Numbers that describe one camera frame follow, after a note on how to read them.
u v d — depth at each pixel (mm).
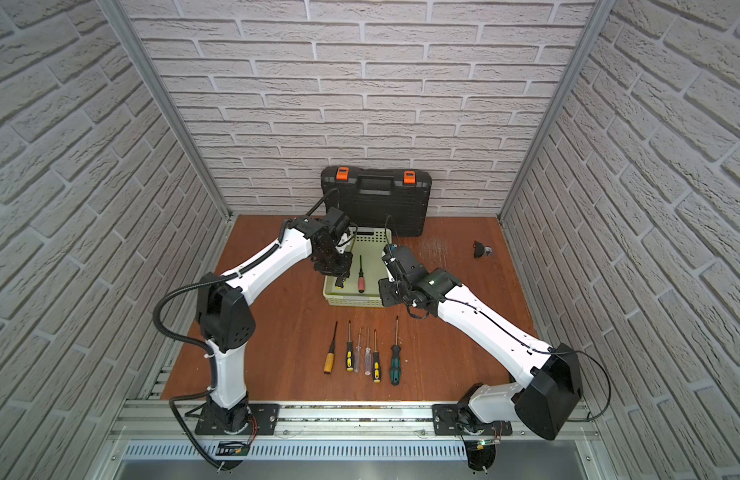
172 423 694
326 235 642
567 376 410
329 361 818
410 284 567
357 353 843
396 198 952
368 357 846
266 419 729
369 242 1093
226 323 499
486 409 614
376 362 817
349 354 830
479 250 1076
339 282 835
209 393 608
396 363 811
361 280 990
